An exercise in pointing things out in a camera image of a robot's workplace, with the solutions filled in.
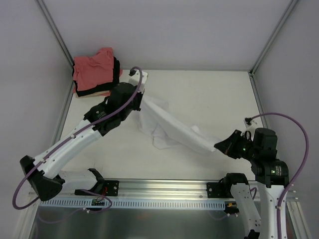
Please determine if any white t shirt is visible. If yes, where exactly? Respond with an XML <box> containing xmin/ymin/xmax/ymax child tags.
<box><xmin>137</xmin><ymin>96</ymin><xmax>220</xmax><ymax>154</ymax></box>

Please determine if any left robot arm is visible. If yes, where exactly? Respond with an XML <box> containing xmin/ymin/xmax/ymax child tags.
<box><xmin>20</xmin><ymin>82</ymin><xmax>144</xmax><ymax>201</ymax></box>

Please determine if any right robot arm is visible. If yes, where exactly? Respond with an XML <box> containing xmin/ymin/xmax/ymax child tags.
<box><xmin>214</xmin><ymin>128</ymin><xmax>289</xmax><ymax>239</ymax></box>

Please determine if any beige folded shirt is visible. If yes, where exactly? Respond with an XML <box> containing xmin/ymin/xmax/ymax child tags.
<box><xmin>75</xmin><ymin>91</ymin><xmax>111</xmax><ymax>98</ymax></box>

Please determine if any top pink folded shirt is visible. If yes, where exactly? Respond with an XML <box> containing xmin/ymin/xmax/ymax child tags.
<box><xmin>73</xmin><ymin>47</ymin><xmax>114</xmax><ymax>91</ymax></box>

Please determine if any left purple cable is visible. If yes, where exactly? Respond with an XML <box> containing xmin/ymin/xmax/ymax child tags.
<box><xmin>12</xmin><ymin>66</ymin><xmax>144</xmax><ymax>209</ymax></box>

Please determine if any purple cable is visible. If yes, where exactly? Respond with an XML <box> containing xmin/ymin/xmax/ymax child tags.
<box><xmin>245</xmin><ymin>112</ymin><xmax>310</xmax><ymax>239</ymax></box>
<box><xmin>12</xmin><ymin>66</ymin><xmax>144</xmax><ymax>209</ymax></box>

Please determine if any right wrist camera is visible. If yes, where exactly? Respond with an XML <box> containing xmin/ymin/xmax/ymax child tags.
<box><xmin>244</xmin><ymin>118</ymin><xmax>258</xmax><ymax>134</ymax></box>

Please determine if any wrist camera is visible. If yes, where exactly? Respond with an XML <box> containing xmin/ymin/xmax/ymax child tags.
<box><xmin>128</xmin><ymin>70</ymin><xmax>149</xmax><ymax>93</ymax></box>
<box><xmin>244</xmin><ymin>118</ymin><xmax>258</xmax><ymax>134</ymax></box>

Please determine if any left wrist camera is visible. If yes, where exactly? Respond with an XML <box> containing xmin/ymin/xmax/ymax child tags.
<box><xmin>128</xmin><ymin>70</ymin><xmax>149</xmax><ymax>93</ymax></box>

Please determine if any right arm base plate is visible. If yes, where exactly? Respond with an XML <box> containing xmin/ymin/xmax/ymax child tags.
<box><xmin>206</xmin><ymin>182</ymin><xmax>233</xmax><ymax>199</ymax></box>

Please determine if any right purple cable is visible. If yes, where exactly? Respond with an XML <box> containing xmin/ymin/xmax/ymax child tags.
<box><xmin>245</xmin><ymin>112</ymin><xmax>310</xmax><ymax>239</ymax></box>

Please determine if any right side frame rail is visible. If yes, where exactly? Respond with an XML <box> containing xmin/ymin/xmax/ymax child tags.
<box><xmin>248</xmin><ymin>72</ymin><xmax>273</xmax><ymax>129</ymax></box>

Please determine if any frame rail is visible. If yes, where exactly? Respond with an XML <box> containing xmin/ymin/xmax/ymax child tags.
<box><xmin>43</xmin><ymin>65</ymin><xmax>73</xmax><ymax>153</ymax></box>
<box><xmin>248</xmin><ymin>72</ymin><xmax>273</xmax><ymax>129</ymax></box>

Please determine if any left side frame rail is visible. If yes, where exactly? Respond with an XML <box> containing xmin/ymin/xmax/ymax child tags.
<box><xmin>43</xmin><ymin>65</ymin><xmax>73</xmax><ymax>153</ymax></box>

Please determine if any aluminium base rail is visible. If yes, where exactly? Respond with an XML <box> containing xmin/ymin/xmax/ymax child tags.
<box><xmin>27</xmin><ymin>176</ymin><xmax>299</xmax><ymax>202</ymax></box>

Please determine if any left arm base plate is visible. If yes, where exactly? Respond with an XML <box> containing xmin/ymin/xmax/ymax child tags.
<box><xmin>74</xmin><ymin>180</ymin><xmax>119</xmax><ymax>197</ymax></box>

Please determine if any white slotted cable duct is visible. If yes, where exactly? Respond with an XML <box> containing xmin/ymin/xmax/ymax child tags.
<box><xmin>40</xmin><ymin>197</ymin><xmax>226</xmax><ymax>211</ymax></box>

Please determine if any left frame post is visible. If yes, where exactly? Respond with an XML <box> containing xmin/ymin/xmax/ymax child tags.
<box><xmin>36</xmin><ymin>0</ymin><xmax>75</xmax><ymax>68</ymax></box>

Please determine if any frame post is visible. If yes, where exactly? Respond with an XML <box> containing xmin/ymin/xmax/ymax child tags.
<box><xmin>36</xmin><ymin>0</ymin><xmax>75</xmax><ymax>68</ymax></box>
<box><xmin>250</xmin><ymin>0</ymin><xmax>300</xmax><ymax>75</ymax></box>

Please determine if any right frame post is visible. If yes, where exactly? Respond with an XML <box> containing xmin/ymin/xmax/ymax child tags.
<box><xmin>250</xmin><ymin>0</ymin><xmax>300</xmax><ymax>75</ymax></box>

